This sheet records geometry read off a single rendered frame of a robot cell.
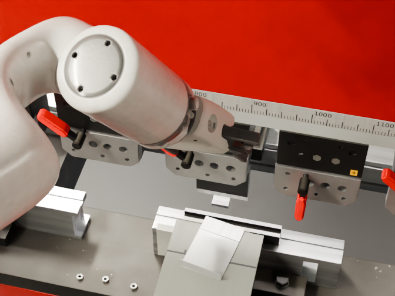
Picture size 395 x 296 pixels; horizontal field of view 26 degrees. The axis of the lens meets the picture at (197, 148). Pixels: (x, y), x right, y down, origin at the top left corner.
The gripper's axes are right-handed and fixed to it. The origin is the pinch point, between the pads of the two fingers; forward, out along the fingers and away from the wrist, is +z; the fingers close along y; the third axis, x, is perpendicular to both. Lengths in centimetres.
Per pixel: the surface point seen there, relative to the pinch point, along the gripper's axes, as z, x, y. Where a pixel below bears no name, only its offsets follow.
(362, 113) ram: 34.9, -14.4, -11.5
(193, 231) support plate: 63, 6, 24
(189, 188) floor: 185, -19, 76
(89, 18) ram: 15.4, -21.1, 29.4
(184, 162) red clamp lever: 38.4, -3.9, 18.7
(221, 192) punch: 57, -2, 18
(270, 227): 69, 2, 10
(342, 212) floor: 198, -19, 23
